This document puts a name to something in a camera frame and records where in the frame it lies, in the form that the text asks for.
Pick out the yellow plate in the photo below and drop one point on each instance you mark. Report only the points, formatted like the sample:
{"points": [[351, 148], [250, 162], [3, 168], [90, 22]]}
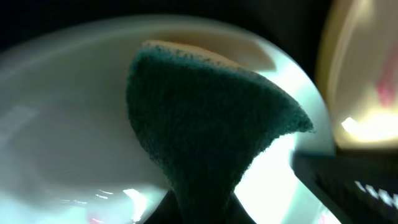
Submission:
{"points": [[356, 72]]}

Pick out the mint green plate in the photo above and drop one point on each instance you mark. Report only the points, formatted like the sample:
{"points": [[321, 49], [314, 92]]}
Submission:
{"points": [[69, 155]]}

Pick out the round black tray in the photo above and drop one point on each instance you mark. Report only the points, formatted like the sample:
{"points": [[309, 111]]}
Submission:
{"points": [[293, 25]]}

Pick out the green and yellow sponge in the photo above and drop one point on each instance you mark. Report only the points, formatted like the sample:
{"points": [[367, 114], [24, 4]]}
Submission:
{"points": [[203, 118]]}

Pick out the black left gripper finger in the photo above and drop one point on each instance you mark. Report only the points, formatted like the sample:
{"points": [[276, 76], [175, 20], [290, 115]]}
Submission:
{"points": [[357, 186]]}

